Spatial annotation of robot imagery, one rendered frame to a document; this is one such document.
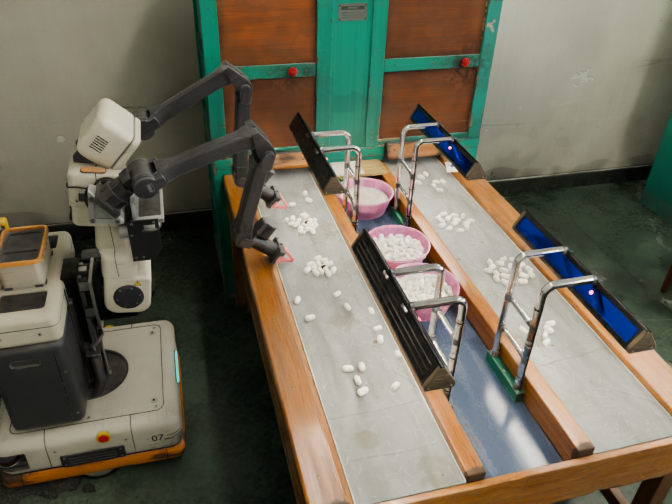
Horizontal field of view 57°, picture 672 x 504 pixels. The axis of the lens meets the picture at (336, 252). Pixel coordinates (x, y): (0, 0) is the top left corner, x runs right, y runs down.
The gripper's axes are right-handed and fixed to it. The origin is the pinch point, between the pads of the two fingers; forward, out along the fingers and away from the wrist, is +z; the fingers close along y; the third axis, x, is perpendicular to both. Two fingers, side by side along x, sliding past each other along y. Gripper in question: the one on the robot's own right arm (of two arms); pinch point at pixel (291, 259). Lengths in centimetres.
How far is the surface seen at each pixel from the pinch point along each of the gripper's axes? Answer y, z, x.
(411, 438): -89, 12, -8
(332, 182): -2.3, -9.1, -34.9
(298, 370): -59, -9, 6
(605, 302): -85, 33, -69
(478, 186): 38, 77, -61
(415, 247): 0, 41, -30
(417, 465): -98, 11, -7
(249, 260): 2.5, -12.8, 9.5
